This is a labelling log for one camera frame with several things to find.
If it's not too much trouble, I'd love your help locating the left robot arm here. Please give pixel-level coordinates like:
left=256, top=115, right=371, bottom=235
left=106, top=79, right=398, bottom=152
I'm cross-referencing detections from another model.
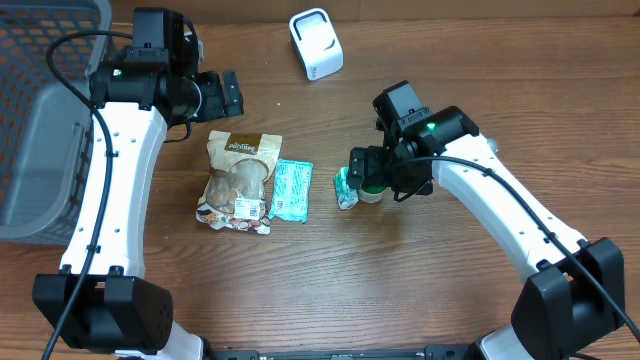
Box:
left=32, top=8, right=243, bottom=359

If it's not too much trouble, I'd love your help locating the green white can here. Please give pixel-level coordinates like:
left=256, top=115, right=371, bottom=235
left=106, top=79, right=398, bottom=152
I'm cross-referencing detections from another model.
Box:
left=358, top=186, right=386, bottom=204

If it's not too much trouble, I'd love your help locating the mint green tissue pack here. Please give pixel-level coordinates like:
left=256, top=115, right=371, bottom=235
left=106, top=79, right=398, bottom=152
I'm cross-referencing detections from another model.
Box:
left=268, top=159, right=313, bottom=223

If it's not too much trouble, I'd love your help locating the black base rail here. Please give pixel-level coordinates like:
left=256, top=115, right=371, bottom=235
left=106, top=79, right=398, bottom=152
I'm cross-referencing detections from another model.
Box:
left=203, top=344, right=481, bottom=360

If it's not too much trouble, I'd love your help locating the teal white tissue pack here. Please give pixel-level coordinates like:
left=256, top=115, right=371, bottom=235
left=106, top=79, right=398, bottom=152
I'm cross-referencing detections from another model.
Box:
left=333, top=167, right=359, bottom=210

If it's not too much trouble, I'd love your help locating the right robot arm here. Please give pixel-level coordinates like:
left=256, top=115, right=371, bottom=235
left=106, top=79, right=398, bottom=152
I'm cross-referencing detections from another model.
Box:
left=347, top=81, right=639, bottom=359

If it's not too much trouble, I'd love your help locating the dark grey plastic basket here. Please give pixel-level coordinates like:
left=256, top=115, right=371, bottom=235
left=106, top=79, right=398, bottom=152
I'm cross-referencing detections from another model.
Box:
left=1, top=0, right=112, bottom=245

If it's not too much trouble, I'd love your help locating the white barcode scanner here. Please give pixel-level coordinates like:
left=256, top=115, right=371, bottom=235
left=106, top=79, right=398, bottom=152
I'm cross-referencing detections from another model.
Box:
left=288, top=7, right=344, bottom=81

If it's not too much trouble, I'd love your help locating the brown white snack bag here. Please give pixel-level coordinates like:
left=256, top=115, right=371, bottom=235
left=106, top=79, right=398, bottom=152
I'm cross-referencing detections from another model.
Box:
left=196, top=131, right=282, bottom=235

